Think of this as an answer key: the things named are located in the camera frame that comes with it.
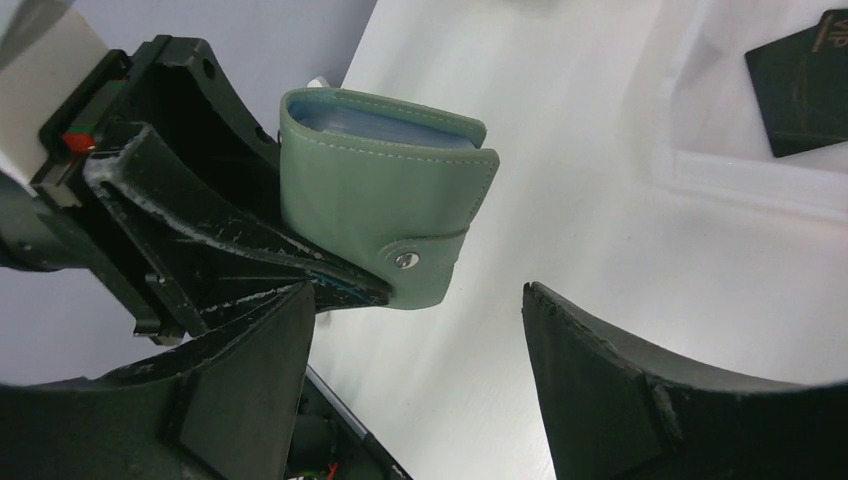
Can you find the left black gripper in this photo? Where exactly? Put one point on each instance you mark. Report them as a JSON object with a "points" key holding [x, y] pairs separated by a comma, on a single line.
{"points": [[161, 182]]}

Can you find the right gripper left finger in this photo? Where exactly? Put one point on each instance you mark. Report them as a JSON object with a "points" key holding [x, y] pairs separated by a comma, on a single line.
{"points": [[221, 406]]}

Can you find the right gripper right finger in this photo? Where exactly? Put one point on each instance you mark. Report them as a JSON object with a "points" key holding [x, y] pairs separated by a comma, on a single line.
{"points": [[616, 406]]}

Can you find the black card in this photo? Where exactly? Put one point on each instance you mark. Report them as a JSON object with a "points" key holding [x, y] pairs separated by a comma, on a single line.
{"points": [[800, 84]]}

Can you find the white plastic bin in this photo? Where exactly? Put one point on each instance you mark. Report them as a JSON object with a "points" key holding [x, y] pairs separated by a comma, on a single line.
{"points": [[712, 138]]}

